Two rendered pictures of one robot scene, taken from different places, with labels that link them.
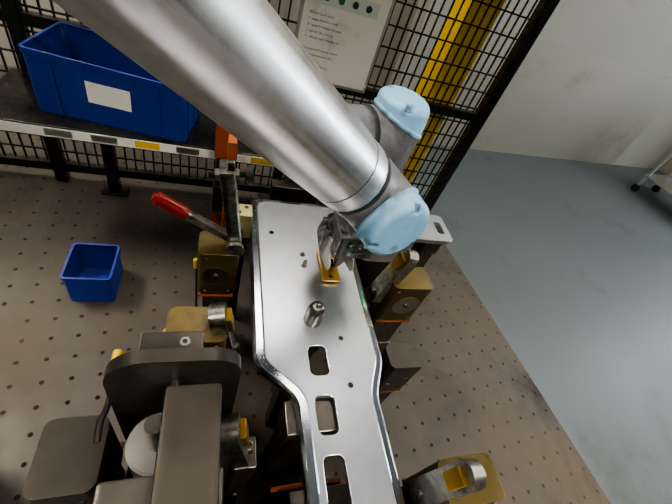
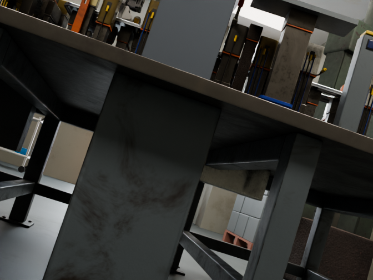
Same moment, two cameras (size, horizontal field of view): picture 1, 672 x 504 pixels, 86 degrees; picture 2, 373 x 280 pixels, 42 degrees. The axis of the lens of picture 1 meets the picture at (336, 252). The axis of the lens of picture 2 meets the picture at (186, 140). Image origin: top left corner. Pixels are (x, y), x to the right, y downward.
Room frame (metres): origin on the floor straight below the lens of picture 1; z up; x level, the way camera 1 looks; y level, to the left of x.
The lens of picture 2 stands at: (-0.81, 1.65, 0.41)
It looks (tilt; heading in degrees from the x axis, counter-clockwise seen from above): 6 degrees up; 297
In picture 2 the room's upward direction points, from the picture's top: 18 degrees clockwise
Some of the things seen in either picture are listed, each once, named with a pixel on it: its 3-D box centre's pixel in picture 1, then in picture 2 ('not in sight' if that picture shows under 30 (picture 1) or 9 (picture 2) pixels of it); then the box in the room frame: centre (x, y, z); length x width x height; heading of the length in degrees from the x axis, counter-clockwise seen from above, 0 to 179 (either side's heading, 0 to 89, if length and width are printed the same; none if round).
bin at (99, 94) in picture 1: (123, 83); not in sight; (0.71, 0.59, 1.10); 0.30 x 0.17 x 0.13; 108
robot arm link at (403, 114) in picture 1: (389, 133); not in sight; (0.49, -0.01, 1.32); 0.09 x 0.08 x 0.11; 132
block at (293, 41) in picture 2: not in sight; (283, 73); (-0.28, 0.04, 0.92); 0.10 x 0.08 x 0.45; 27
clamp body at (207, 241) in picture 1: (207, 300); (98, 39); (0.41, 0.21, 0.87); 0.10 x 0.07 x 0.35; 117
